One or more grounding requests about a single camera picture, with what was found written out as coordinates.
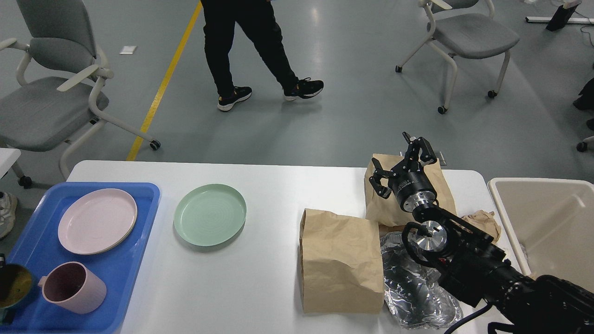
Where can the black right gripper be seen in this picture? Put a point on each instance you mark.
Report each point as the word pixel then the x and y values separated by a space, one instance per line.
pixel 413 186

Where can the green plate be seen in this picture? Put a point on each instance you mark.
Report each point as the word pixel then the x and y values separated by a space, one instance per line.
pixel 210 215

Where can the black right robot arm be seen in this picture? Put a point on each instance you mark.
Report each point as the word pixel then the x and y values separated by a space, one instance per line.
pixel 471 267

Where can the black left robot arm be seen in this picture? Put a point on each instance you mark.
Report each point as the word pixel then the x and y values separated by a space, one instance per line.
pixel 4 287

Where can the rear brown paper bag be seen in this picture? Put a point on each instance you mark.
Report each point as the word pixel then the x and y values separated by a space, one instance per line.
pixel 396 210

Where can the brown paper bag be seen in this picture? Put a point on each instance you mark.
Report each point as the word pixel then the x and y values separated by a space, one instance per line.
pixel 396 210
pixel 341 264

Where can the crumpled brown paper napkin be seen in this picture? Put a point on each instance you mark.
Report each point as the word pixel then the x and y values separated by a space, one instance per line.
pixel 486 222

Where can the front brown paper bag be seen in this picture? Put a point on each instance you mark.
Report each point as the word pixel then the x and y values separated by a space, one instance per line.
pixel 341 264

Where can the crumpled silver foil bag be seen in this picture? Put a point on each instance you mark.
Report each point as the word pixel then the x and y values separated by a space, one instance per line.
pixel 412 292

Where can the beige plastic bin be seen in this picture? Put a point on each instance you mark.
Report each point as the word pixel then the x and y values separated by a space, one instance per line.
pixel 550 226

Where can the grey chair right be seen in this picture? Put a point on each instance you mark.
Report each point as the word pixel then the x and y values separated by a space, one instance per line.
pixel 469 36

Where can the white desk leg base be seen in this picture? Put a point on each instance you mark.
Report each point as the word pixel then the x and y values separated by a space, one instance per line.
pixel 565 14

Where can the pink plate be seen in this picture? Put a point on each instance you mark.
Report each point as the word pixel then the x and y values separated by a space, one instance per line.
pixel 97 222

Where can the pink mug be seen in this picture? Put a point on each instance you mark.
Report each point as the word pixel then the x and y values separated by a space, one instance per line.
pixel 74 287

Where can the grey office chair left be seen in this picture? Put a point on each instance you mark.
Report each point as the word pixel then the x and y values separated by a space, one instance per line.
pixel 61 77

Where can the blue plastic tray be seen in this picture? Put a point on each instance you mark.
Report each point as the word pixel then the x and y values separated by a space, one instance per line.
pixel 39 250

